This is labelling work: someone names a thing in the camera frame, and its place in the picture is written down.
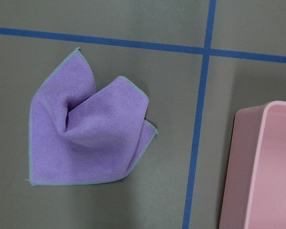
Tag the pink plastic bin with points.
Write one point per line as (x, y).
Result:
(255, 186)

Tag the purple microfiber cloth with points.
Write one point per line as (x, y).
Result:
(79, 135)

